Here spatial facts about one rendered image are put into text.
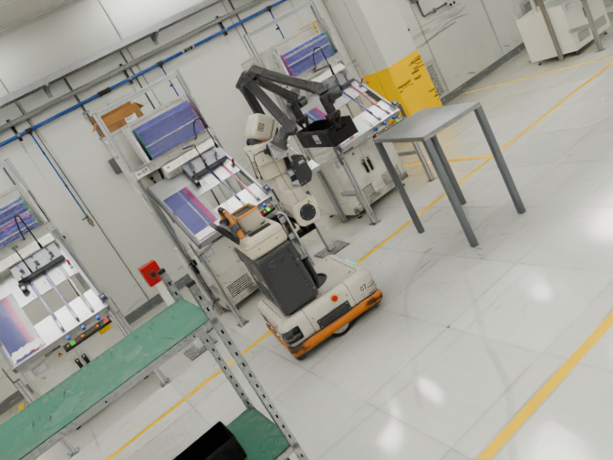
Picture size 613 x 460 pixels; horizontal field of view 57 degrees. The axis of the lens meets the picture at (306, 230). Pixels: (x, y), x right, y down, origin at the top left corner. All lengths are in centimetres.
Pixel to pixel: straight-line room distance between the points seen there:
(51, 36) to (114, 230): 196
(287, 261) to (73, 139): 332
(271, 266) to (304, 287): 24
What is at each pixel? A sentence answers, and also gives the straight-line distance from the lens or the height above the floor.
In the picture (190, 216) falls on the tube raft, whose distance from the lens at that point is 442.
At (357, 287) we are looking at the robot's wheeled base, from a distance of 347.
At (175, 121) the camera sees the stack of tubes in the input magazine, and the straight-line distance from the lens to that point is 473.
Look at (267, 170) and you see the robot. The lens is 343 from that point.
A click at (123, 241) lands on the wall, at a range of 614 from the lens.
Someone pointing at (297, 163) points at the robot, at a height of 102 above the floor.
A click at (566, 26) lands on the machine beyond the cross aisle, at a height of 37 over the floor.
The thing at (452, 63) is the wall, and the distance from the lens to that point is 836.
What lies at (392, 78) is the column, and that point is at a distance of 701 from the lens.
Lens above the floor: 161
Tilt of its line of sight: 16 degrees down
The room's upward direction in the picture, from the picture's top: 29 degrees counter-clockwise
